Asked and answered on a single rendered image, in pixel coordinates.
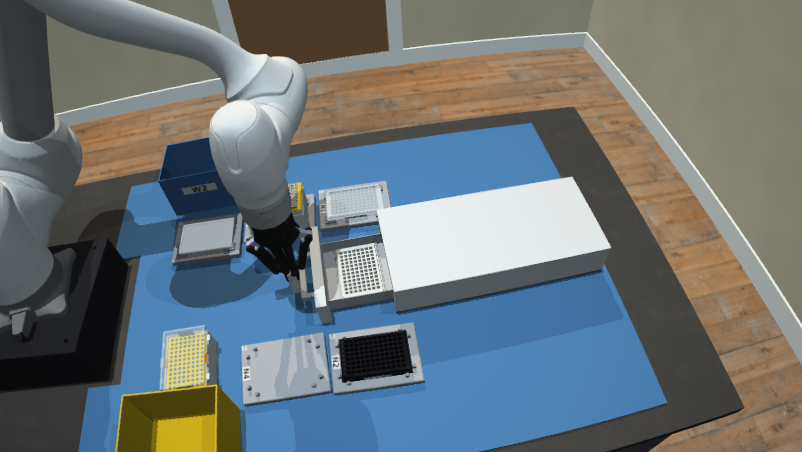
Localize dark blue open bin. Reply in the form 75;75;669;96
158;137;236;215

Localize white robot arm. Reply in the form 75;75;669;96
0;0;308;338

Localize blue flat mat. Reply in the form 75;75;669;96
78;123;667;452

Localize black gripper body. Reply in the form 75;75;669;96
251;213;300;250

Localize yellow open-top bin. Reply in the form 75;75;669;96
116;385;241;452

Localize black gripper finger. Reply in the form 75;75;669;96
246;238;298;293
281;227;313;293

